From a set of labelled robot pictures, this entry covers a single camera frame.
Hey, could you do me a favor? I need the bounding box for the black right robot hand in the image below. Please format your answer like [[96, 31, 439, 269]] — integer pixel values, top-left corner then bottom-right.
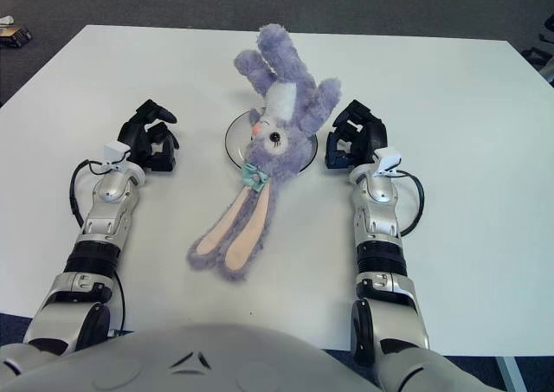
[[324, 99, 390, 170]]

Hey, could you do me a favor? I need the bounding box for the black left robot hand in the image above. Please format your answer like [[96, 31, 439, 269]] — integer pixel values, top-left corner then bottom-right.
[[116, 99, 181, 173]]

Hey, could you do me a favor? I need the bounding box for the purple plush bunny doll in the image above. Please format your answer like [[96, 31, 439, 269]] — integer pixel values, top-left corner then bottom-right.
[[186, 23, 343, 284]]

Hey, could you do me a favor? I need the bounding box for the white plate with black rim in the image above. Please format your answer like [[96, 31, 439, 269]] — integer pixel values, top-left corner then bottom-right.
[[223, 109, 320, 173]]

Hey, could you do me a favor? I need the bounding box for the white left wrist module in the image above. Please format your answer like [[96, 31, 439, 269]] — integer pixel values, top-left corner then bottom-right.
[[103, 140, 132, 164]]

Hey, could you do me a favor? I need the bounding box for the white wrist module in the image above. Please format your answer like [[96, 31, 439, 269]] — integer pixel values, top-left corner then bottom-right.
[[372, 147, 403, 177], [103, 140, 132, 164]]

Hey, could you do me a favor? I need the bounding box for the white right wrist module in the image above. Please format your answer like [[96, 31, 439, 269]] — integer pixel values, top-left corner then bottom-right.
[[372, 147, 403, 177]]

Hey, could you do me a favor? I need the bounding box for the brown black box on floor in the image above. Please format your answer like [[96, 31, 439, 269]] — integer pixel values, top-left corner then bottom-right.
[[0, 24, 32, 49]]

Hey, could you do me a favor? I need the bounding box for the black office chair base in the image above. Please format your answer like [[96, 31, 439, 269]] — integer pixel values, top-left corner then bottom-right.
[[521, 13, 554, 68]]

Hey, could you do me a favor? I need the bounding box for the blue grey fabric item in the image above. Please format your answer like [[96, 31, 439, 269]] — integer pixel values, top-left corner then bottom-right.
[[538, 54, 554, 84]]

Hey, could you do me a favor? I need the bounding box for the grey robot torso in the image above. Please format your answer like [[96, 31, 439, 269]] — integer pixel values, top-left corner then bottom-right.
[[0, 322, 382, 392]]

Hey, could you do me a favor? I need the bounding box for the white table leg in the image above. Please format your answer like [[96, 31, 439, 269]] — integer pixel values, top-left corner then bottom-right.
[[495, 356, 527, 391]]

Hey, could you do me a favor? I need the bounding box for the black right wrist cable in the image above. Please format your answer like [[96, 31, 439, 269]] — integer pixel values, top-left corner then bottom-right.
[[396, 169, 426, 237]]

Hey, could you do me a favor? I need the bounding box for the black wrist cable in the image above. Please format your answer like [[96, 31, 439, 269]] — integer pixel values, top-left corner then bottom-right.
[[68, 158, 109, 228], [396, 169, 426, 237]]

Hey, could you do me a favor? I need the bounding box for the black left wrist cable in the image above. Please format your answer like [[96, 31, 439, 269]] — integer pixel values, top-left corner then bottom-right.
[[68, 158, 109, 228]]

